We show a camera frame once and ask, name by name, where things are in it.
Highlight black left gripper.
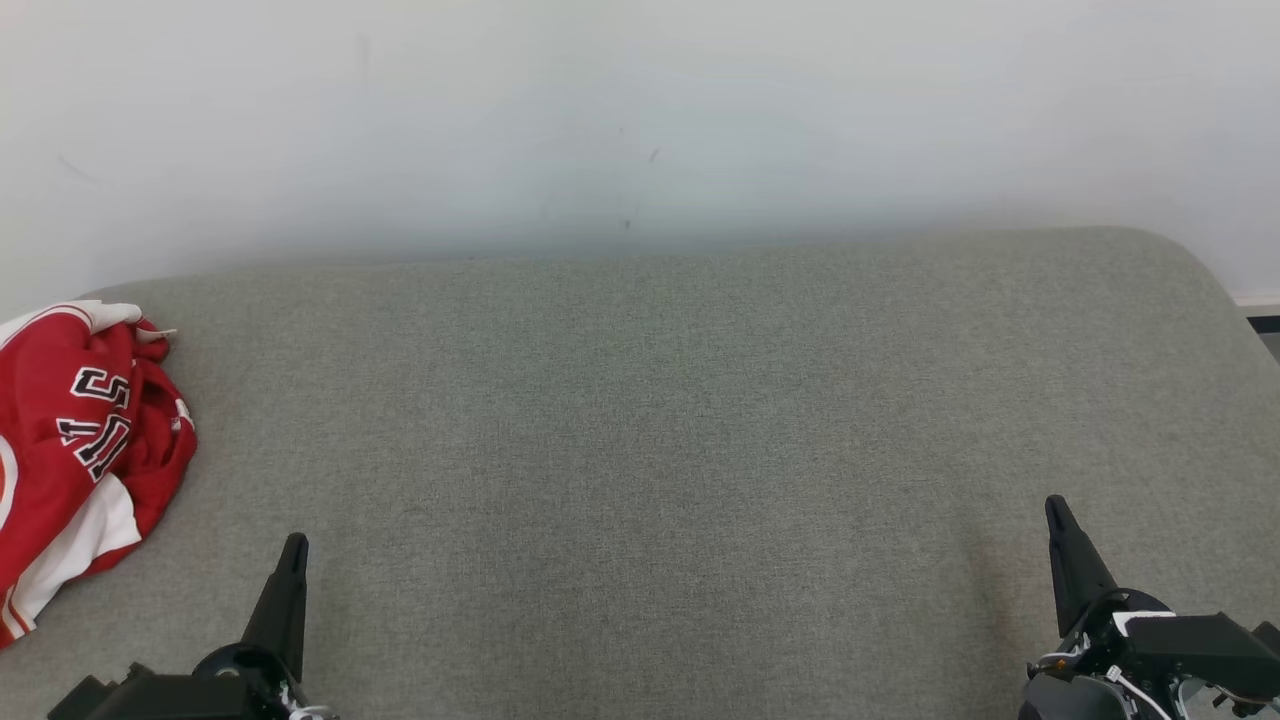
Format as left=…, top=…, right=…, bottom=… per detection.
left=120, top=533, right=310, bottom=720

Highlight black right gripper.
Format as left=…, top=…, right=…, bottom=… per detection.
left=1045, top=495, right=1181, bottom=720

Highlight red Bulls jersey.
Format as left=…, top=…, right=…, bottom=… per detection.
left=0, top=300, right=198, bottom=649

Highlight grey fabric sofa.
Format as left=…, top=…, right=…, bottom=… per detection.
left=0, top=226, right=1280, bottom=720

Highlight thin red white arm wires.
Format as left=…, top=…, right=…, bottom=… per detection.
left=1035, top=650, right=1176, bottom=720

